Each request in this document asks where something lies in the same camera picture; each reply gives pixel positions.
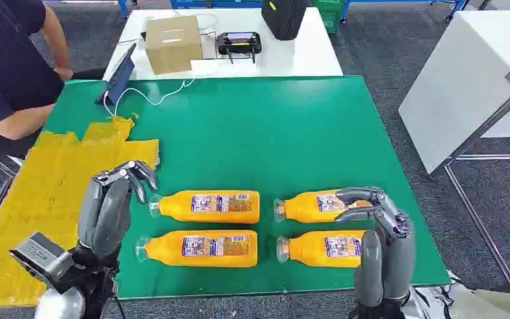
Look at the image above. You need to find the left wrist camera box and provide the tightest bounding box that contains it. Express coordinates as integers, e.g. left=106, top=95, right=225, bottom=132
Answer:
left=9, top=232, right=74, bottom=292

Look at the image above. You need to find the brown cardboard box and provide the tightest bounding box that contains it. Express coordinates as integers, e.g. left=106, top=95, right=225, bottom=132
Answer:
left=145, top=15, right=204, bottom=76

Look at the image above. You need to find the metal table leg frame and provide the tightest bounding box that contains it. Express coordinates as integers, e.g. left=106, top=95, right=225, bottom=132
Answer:
left=443, top=92, right=510, bottom=285

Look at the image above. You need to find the green mat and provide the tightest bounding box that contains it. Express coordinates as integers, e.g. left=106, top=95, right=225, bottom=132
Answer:
left=43, top=75, right=452, bottom=300

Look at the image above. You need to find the large white table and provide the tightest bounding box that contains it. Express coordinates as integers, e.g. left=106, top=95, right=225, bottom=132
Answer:
left=398, top=9, right=510, bottom=175

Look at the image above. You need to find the blue metal frame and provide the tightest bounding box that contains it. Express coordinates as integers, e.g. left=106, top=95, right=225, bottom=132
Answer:
left=118, top=0, right=467, bottom=22

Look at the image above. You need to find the dark blue tablet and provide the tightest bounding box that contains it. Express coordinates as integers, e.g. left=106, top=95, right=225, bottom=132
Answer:
left=96, top=43, right=137, bottom=106

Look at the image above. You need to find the person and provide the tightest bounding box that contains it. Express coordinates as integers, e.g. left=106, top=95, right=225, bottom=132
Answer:
left=0, top=0, right=74, bottom=160

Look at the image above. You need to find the yellow sheet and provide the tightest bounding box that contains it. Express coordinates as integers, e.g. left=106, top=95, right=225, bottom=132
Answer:
left=0, top=116, right=161, bottom=309

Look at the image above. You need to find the black handheld controller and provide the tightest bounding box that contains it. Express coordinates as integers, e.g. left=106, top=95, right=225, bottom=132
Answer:
left=216, top=31, right=263, bottom=64

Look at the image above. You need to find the person's left hand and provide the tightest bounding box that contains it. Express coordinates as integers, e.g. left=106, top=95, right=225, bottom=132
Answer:
left=54, top=66, right=74, bottom=83

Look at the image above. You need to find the white sneaker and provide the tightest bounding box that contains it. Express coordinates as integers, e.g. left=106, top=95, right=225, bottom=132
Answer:
left=413, top=272, right=458, bottom=319

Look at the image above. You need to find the person's leg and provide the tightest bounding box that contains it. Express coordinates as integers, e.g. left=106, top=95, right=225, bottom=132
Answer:
left=448, top=284, right=510, bottom=319

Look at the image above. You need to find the white charging cable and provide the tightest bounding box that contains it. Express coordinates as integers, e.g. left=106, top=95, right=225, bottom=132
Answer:
left=103, top=78, right=197, bottom=118

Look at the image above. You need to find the orange drink bottle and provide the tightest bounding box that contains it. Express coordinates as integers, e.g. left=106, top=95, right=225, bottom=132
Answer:
left=135, top=229, right=259, bottom=268
left=276, top=230, right=367, bottom=269
left=148, top=190, right=261, bottom=225
left=274, top=189, right=375, bottom=224

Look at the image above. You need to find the grey thin cable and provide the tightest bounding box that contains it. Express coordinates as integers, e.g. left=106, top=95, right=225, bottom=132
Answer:
left=173, top=11, right=220, bottom=60

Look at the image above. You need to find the black bag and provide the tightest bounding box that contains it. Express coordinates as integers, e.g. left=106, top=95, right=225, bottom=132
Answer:
left=261, top=0, right=309, bottom=41

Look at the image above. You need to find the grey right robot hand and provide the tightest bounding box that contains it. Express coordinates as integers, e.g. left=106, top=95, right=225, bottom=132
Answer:
left=334, top=186, right=416, bottom=309

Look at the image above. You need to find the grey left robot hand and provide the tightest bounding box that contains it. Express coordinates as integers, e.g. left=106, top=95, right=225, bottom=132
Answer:
left=77, top=160, right=159, bottom=259

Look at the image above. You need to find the green crate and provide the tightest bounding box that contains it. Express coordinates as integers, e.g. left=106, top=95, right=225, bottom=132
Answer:
left=309, top=0, right=346, bottom=34

